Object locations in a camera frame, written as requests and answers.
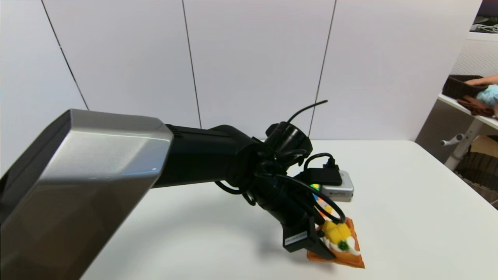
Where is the orange triangle bread with toppings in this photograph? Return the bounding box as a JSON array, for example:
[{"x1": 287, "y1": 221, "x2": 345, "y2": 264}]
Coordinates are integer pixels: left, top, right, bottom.
[{"x1": 307, "y1": 217, "x2": 366, "y2": 269}]

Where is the person bare forearm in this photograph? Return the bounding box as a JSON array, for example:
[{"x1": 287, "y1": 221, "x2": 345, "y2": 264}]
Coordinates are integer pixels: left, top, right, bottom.
[{"x1": 465, "y1": 75, "x2": 498, "y2": 86}]

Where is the multicoloured puzzle cube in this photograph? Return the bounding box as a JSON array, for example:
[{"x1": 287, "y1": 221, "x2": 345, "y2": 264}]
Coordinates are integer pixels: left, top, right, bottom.
[{"x1": 310, "y1": 183, "x2": 334, "y2": 215}]

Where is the grey perforated panel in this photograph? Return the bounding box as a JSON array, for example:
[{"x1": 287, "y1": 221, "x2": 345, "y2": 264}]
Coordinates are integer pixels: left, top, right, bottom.
[{"x1": 414, "y1": 99, "x2": 468, "y2": 165}]

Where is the black woven storage basket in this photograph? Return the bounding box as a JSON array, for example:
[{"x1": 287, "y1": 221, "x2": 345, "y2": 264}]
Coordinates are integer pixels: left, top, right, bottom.
[{"x1": 455, "y1": 152, "x2": 498, "y2": 203}]

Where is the white side desk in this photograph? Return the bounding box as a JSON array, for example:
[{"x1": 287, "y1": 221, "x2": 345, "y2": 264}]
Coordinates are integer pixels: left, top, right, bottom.
[{"x1": 438, "y1": 93, "x2": 498, "y2": 172}]

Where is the brown cardboard box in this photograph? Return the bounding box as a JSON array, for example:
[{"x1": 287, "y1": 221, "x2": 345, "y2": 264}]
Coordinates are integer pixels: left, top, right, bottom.
[{"x1": 470, "y1": 135, "x2": 498, "y2": 158}]

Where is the dark brown woven basket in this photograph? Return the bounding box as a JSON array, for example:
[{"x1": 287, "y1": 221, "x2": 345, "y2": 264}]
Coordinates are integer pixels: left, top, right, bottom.
[{"x1": 443, "y1": 75, "x2": 487, "y2": 100}]

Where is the light blue cloth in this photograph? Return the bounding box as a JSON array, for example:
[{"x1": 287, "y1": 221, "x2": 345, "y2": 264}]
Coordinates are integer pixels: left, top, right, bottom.
[{"x1": 477, "y1": 84, "x2": 498, "y2": 108}]

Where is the white pegboard panel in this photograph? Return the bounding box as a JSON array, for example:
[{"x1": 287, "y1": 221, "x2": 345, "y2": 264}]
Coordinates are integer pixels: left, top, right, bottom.
[{"x1": 451, "y1": 32, "x2": 498, "y2": 78}]

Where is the black looping arm cable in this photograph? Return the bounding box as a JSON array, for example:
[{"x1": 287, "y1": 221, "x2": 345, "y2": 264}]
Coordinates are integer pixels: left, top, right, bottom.
[{"x1": 214, "y1": 100, "x2": 347, "y2": 224}]

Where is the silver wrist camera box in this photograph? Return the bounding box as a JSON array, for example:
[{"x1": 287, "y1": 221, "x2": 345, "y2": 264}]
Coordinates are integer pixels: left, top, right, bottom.
[{"x1": 319, "y1": 170, "x2": 355, "y2": 203}]

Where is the white desk crank handle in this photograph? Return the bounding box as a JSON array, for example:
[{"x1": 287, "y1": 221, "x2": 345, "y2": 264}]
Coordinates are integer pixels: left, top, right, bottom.
[{"x1": 440, "y1": 133, "x2": 466, "y2": 147}]

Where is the white cable bundle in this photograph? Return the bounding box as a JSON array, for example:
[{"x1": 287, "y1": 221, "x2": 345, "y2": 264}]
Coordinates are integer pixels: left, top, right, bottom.
[{"x1": 472, "y1": 23, "x2": 498, "y2": 34}]

